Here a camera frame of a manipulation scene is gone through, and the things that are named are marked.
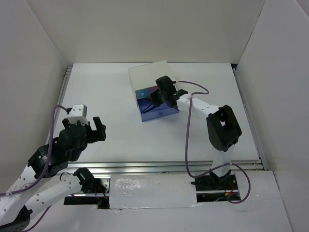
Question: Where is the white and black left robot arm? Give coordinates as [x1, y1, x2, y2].
[0, 117, 106, 232]

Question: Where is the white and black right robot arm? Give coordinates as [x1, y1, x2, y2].
[148, 76, 242, 189]

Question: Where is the white mini drawer cabinet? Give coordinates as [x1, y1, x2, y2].
[127, 60, 176, 108]

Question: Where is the pink drawer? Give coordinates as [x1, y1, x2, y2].
[149, 86, 158, 94]

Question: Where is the white glossy cover sheet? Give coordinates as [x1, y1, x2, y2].
[109, 174, 197, 209]

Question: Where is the aluminium rail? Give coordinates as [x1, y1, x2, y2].
[62, 160, 264, 175]
[45, 66, 73, 145]
[231, 63, 269, 171]

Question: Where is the aluminium right side rail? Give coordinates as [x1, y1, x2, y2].
[231, 63, 269, 171]

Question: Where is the purple-blue bottom drawer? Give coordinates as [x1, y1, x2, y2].
[137, 99, 179, 122]

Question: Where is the black fluffy makeup brush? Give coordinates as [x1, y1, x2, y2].
[141, 95, 152, 102]

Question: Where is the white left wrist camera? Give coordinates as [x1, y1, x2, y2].
[67, 104, 88, 126]

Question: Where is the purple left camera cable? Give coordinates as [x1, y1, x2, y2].
[0, 105, 70, 232]

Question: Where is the aluminium front rail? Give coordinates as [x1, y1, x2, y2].
[62, 160, 264, 175]

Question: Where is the aluminium left side rail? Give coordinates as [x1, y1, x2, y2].
[45, 66, 73, 145]

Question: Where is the light blue small drawer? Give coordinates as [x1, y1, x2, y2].
[135, 88, 150, 99]

